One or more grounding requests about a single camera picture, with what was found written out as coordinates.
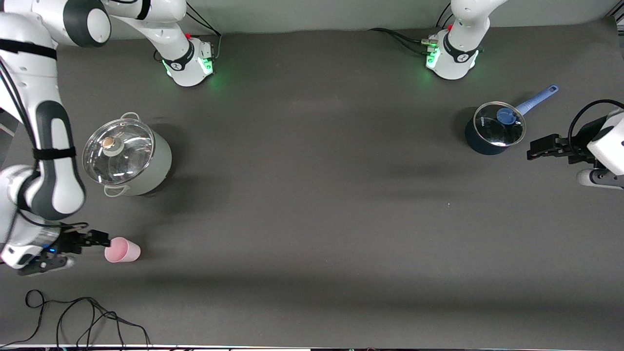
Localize pink plastic cup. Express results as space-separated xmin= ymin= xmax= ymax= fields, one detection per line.
xmin=104 ymin=237 xmax=141 ymax=263

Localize glass lid with blue knob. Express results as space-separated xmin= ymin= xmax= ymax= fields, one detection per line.
xmin=474 ymin=101 xmax=527 ymax=147

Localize dark blue saucepan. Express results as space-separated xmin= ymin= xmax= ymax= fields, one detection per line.
xmin=464 ymin=85 xmax=560 ymax=156

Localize glass lid with copper knob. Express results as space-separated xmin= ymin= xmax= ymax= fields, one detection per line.
xmin=82 ymin=118 xmax=155 ymax=186

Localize dark grey table mat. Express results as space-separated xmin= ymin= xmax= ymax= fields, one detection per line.
xmin=0 ymin=19 xmax=624 ymax=348

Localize thin black loose cable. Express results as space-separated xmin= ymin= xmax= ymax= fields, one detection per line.
xmin=0 ymin=290 xmax=152 ymax=348

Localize pale grey two-handled stockpot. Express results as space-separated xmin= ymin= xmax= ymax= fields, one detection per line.
xmin=82 ymin=112 xmax=173 ymax=198

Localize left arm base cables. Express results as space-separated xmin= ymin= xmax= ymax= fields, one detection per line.
xmin=368 ymin=2 xmax=454 ymax=55

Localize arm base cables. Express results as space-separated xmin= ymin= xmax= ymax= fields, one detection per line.
xmin=368 ymin=2 xmax=454 ymax=55
xmin=155 ymin=4 xmax=223 ymax=63

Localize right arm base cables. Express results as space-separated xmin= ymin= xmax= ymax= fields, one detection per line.
xmin=155 ymin=4 xmax=223 ymax=63

